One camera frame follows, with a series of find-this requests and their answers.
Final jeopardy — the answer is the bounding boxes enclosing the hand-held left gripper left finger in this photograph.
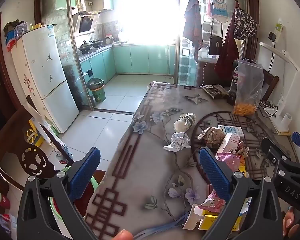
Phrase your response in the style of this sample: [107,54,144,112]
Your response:
[16,147,108,240]

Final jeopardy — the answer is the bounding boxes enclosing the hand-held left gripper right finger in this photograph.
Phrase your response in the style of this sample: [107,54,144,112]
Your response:
[199,147,283,240]

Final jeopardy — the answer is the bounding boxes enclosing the red basin green rim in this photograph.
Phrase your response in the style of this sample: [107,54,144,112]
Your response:
[49,166,107,218]

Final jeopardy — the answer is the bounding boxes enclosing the pink foil wrapper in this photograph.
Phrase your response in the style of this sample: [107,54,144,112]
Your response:
[199,189,225,213]
[216,152,245,172]

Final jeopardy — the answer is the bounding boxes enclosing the white paper carton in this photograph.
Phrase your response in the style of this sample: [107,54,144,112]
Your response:
[215,132,240,159]

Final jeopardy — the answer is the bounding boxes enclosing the blue white carton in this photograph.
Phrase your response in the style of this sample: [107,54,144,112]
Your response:
[217,125,245,139]

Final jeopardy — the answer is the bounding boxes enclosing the torn white cardboard piece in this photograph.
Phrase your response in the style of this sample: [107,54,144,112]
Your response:
[182,204,205,230]

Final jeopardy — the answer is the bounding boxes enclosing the yellow lemon tea carton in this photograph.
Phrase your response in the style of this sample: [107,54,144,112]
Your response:
[198,197,253,232]

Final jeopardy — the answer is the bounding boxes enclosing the white foil wrapper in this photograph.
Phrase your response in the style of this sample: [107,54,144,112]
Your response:
[163,132,192,153]

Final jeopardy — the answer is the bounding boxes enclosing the green kitchen trash bin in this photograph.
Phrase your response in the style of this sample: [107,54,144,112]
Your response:
[86,78,107,103]

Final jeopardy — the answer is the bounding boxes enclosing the person's right hand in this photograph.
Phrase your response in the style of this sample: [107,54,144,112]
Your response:
[281,205,300,240]

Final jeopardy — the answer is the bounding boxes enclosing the person's left hand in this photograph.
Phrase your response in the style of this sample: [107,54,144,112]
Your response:
[114,230,134,240]

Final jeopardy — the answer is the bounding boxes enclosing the white power strip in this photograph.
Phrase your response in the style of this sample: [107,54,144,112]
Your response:
[259,100,278,117]

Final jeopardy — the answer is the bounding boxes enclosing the yellow plastic bag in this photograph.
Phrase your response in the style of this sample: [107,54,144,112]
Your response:
[27,120,44,145]

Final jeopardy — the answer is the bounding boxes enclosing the floral printed tablecloth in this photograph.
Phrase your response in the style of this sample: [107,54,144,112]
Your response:
[85,81,298,240]

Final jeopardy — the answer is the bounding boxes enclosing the zip bag of orange snacks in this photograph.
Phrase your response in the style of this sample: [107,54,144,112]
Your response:
[233,59,265,117]

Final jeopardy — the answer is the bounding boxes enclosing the plastic bottle purple label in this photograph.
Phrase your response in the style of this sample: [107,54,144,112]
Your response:
[229,66,240,98]

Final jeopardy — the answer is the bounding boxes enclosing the carved dark wooden chair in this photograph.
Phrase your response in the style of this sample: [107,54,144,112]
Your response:
[0,105,74,190]

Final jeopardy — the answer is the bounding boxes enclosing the black snack packet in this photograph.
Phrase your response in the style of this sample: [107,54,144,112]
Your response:
[200,84,230,99]

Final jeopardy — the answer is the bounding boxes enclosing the red cap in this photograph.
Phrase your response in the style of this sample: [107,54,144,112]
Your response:
[0,189,13,208]

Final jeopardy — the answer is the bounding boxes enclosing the white desk lamp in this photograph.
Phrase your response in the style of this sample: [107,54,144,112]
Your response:
[259,41,300,135]

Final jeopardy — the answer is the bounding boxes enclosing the dark red cloth bag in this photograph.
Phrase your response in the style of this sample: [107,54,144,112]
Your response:
[214,1,240,80]

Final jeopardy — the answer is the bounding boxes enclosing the white refrigerator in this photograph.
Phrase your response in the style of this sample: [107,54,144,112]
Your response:
[11,25,80,134]

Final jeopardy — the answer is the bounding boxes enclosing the black handbag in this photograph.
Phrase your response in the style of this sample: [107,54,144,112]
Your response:
[208,21,224,55]

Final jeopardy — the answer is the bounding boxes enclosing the black wok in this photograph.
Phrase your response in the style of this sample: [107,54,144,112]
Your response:
[77,41,93,51]

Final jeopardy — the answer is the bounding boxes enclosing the teal lower kitchen cabinets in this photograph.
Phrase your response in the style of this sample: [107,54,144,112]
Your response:
[79,44,177,85]

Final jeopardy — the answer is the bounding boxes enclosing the black white lettered bag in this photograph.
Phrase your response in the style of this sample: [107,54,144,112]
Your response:
[233,7,260,40]

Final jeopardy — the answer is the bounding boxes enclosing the blue red hanging towel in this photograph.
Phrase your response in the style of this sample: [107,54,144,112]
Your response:
[182,0,203,62]

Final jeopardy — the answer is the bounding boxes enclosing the black range hood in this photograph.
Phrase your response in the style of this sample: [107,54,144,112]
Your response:
[72,11,102,37]

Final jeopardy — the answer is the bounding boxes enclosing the blue white printed bag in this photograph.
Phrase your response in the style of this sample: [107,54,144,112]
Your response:
[207,0,228,20]

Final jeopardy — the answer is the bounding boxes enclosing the clear plastic box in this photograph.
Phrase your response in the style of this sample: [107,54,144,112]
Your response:
[14,22,32,39]

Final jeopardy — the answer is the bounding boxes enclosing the dark cloth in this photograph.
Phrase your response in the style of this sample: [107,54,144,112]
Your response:
[4,20,23,37]

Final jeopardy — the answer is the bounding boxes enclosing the white green wall plug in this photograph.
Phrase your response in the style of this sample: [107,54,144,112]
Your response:
[275,24,284,43]

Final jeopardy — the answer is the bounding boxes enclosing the silver exhaust duct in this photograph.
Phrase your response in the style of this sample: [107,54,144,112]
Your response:
[76,0,88,13]

